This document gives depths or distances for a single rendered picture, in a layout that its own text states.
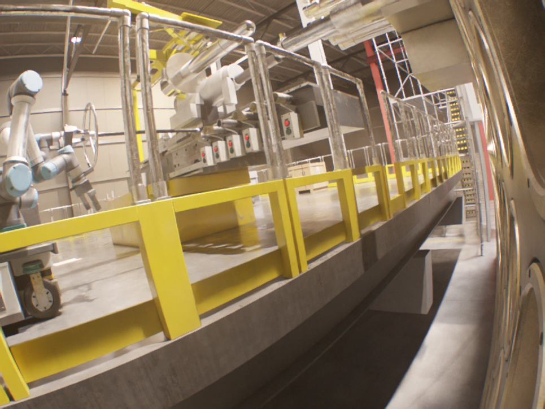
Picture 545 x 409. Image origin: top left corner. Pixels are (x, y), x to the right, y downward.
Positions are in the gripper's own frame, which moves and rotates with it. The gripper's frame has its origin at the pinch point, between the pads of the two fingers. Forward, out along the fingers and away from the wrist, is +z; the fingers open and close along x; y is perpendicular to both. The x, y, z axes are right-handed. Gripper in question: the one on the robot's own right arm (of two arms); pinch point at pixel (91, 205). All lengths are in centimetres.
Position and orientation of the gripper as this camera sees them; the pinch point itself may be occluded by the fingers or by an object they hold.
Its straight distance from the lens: 149.8
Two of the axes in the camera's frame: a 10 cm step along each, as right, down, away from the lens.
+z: 2.7, 8.5, 4.6
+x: 8.5, 0.1, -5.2
